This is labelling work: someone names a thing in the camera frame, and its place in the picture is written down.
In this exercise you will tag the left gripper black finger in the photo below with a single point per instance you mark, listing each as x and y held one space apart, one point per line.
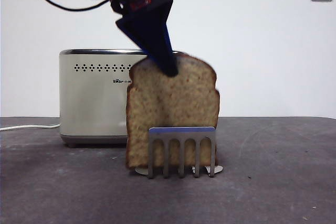
152 32

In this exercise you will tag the cream and chrome toaster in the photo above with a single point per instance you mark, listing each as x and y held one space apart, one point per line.
92 103

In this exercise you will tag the brown bread slice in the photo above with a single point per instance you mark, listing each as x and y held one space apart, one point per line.
178 103

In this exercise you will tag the stainless steel bread rack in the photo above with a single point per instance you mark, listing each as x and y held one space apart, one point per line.
181 133

